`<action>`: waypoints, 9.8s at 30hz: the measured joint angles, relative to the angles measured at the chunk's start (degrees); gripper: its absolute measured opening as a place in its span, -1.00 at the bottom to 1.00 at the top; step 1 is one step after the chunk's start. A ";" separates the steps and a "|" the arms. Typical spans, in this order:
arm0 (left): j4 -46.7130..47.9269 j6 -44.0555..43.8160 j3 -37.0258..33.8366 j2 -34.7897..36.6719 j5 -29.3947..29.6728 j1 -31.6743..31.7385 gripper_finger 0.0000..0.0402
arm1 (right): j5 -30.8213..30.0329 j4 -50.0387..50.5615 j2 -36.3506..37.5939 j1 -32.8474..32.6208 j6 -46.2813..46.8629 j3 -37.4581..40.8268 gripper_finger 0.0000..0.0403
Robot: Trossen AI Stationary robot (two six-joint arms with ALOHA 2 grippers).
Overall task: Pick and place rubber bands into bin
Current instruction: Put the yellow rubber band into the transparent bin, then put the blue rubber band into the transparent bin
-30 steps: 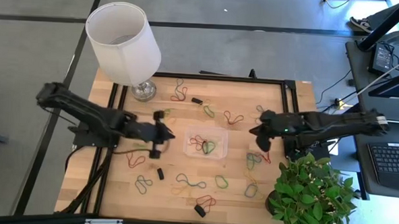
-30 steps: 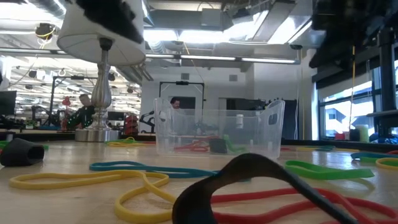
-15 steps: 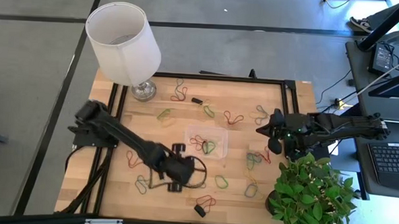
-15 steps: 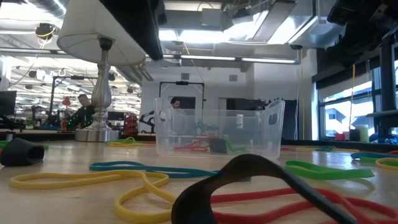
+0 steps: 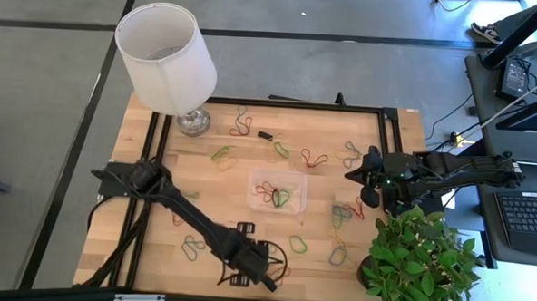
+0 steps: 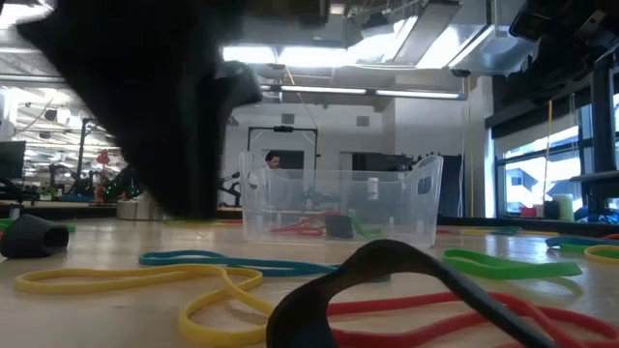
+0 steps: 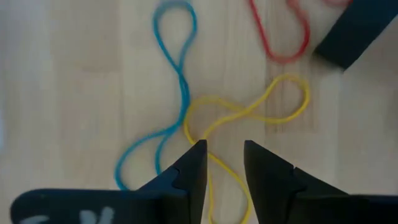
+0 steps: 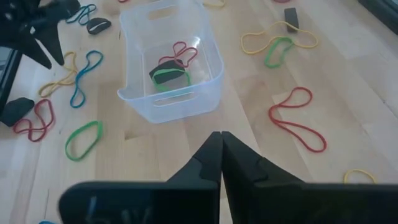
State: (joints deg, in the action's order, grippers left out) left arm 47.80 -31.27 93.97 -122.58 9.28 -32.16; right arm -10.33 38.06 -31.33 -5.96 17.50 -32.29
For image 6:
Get pale green cup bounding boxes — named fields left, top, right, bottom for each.
left=552, top=193, right=575, bottom=222

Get clear plastic bin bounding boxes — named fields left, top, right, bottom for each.
left=239, top=151, right=444, bottom=248

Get person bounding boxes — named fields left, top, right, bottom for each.
left=262, top=150, right=283, bottom=171

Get white shade table lamp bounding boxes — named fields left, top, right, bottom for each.
left=115, top=192, right=165, bottom=222

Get long ceiling light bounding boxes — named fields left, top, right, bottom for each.
left=260, top=83, right=468, bottom=102

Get background robot green lights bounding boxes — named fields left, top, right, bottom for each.
left=103, top=163, right=145, bottom=203

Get black computer monitor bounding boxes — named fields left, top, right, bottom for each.
left=0, top=140, right=27, bottom=181

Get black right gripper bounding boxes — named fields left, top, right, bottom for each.
left=510, top=0, right=619, bottom=52

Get yellow rubber band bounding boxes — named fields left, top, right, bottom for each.
left=583, top=244, right=619, bottom=266
left=13, top=263, right=278, bottom=347
left=162, top=218, right=228, bottom=229

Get black background rig frame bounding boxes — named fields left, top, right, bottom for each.
left=247, top=125, right=320, bottom=160

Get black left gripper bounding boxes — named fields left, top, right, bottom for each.
left=16, top=0, right=263, bottom=218

